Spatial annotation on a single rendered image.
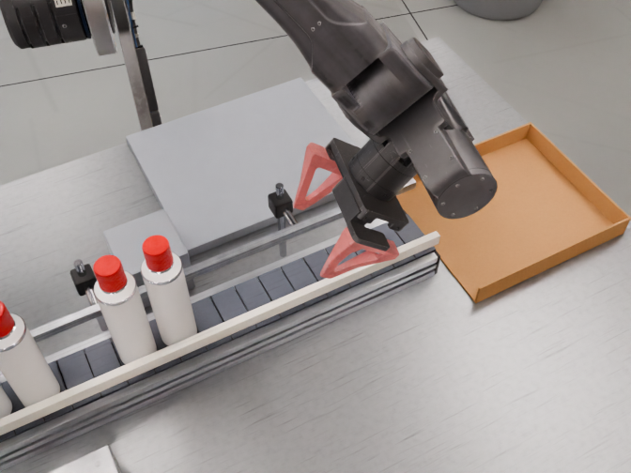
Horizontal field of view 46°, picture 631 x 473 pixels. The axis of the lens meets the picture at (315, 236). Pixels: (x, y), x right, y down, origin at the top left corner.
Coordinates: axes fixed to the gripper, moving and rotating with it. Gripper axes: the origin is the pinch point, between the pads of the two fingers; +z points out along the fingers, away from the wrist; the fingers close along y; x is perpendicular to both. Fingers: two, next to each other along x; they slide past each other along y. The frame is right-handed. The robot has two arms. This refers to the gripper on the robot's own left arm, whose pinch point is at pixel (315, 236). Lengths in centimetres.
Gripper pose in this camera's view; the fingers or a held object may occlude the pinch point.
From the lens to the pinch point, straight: 79.5
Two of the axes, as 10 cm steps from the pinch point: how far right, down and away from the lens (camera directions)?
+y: 3.0, 7.5, -5.9
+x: 7.4, 2.1, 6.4
